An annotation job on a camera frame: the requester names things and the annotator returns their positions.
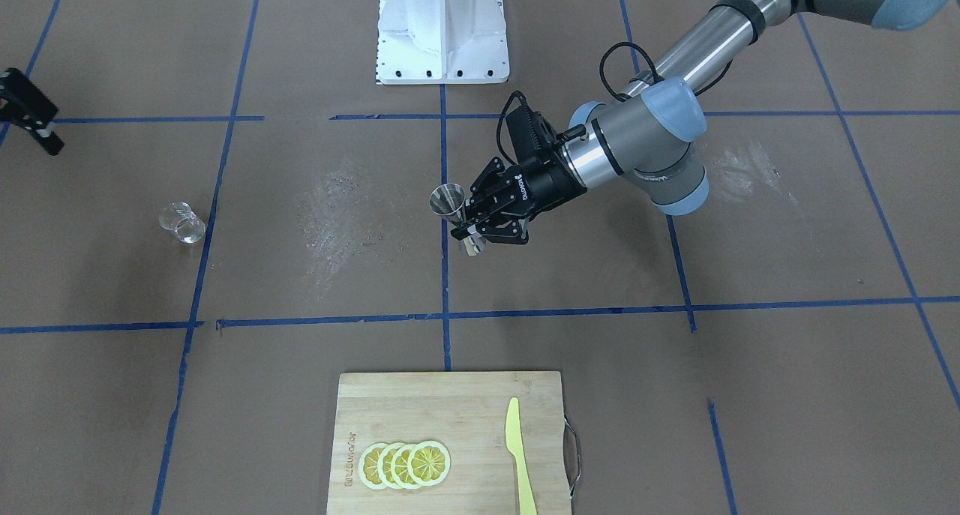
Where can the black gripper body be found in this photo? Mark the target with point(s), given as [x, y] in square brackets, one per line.
[545, 185]

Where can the yellow plastic knife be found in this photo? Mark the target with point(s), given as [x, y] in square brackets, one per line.
[515, 446]

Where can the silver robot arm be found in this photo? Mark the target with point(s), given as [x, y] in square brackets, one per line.
[646, 133]

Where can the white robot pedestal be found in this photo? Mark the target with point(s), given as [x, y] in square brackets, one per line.
[432, 42]

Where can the lemon slice one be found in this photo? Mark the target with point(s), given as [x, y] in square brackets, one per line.
[429, 463]

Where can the clear glass measuring cup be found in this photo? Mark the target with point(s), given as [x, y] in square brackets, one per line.
[181, 221]

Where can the wooden cutting board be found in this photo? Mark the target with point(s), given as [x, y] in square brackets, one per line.
[381, 416]

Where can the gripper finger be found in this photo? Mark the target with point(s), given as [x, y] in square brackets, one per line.
[495, 228]
[27, 107]
[489, 190]

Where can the steel jigger shaker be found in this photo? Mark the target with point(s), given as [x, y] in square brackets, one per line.
[449, 202]

